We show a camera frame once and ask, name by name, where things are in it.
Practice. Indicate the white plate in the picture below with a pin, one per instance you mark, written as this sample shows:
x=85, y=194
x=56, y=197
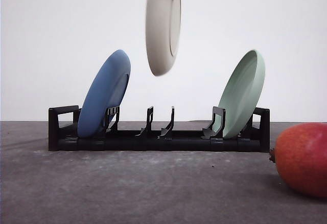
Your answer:
x=163, y=34

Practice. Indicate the red pomegranate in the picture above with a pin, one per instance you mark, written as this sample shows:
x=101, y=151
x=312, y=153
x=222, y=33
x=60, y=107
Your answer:
x=300, y=158

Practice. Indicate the blue plate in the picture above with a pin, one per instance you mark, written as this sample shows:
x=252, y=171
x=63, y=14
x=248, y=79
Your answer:
x=106, y=89

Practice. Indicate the light green plate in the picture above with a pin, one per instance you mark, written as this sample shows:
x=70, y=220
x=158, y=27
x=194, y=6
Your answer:
x=240, y=92

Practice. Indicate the black dish rack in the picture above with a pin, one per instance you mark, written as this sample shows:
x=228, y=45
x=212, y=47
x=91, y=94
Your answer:
x=64, y=136

